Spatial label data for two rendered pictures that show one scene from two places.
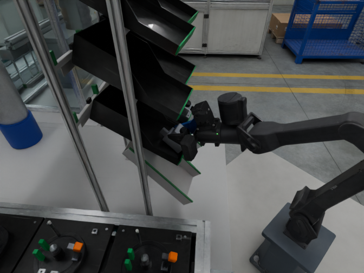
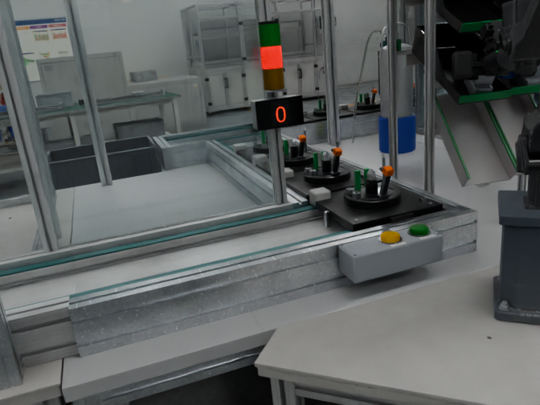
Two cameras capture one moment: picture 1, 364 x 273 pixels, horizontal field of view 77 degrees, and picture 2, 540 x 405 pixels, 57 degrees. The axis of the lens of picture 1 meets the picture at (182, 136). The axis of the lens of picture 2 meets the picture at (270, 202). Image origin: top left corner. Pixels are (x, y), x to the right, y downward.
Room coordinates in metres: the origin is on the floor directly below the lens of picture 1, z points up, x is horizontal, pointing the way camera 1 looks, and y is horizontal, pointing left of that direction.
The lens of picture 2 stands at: (-0.45, -0.88, 1.38)
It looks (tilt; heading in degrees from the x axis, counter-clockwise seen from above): 18 degrees down; 66
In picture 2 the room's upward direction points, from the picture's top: 6 degrees counter-clockwise
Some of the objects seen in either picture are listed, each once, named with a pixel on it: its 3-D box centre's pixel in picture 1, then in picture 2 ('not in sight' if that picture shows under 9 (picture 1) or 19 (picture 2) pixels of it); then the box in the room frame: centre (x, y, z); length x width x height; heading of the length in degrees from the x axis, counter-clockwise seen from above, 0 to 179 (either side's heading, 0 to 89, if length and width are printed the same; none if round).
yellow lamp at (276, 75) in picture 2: not in sight; (273, 79); (0.08, 0.24, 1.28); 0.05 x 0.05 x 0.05
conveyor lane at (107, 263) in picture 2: not in sight; (259, 244); (-0.04, 0.15, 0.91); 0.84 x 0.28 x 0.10; 174
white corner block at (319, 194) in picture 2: not in sight; (320, 197); (0.17, 0.21, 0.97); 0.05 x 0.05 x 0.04; 84
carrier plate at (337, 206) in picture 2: (147, 268); (372, 203); (0.25, 0.10, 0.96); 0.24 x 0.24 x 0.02; 84
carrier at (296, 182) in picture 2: (56, 252); (325, 163); (0.28, 0.35, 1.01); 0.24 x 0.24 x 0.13; 84
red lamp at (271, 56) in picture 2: not in sight; (272, 57); (0.08, 0.24, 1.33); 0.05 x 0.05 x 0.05
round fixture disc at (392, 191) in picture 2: (147, 266); (371, 196); (0.25, 0.10, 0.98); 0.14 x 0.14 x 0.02
